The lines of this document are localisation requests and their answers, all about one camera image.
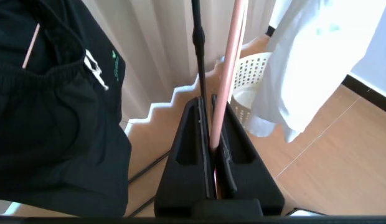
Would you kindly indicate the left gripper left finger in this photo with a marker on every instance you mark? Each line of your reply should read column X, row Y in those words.
column 180, row 186

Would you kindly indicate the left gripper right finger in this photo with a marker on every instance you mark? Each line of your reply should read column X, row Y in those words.
column 258, row 186

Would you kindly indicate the pink clothes hanger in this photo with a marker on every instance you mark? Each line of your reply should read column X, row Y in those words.
column 226, row 77
column 31, row 46

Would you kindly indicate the white printed garment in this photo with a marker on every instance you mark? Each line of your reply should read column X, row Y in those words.
column 305, row 62

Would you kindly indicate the black shorts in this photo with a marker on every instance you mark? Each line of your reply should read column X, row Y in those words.
column 49, row 124

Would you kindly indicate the white laundry basket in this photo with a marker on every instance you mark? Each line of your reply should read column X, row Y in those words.
column 252, row 68

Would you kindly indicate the black clothes rack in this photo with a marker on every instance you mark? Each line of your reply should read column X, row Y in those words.
column 199, row 46

